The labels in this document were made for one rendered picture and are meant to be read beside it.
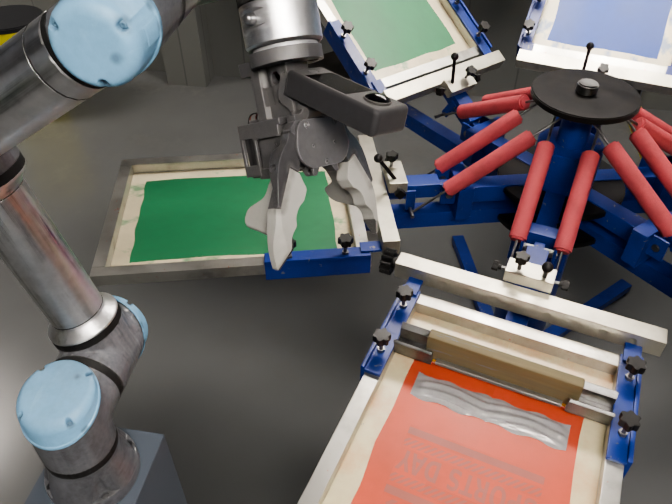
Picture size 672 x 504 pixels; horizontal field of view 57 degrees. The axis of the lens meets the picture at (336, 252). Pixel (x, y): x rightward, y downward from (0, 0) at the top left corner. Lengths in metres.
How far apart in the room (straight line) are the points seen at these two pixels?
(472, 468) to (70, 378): 0.84
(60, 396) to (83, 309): 0.13
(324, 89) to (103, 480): 0.76
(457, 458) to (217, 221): 1.03
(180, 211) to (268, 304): 1.09
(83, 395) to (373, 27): 1.86
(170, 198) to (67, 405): 1.22
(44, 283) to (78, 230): 2.70
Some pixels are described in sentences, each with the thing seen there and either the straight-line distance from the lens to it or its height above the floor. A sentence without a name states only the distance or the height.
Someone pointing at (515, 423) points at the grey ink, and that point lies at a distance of 1.51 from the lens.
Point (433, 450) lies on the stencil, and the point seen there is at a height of 0.96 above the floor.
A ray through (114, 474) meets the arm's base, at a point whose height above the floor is 1.25.
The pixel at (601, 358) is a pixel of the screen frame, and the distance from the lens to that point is 1.65.
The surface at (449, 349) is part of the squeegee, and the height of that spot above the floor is 1.04.
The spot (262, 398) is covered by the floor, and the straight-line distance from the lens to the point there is 2.68.
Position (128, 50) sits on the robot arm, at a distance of 0.52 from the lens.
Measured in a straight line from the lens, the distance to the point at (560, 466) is 1.48.
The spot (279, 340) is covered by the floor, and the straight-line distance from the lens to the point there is 2.86.
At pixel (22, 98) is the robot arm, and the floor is 1.93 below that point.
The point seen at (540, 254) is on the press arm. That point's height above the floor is 1.04.
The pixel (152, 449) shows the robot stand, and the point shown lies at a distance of 1.19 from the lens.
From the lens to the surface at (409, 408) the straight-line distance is 1.49.
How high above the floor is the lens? 2.18
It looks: 42 degrees down
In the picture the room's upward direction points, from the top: straight up
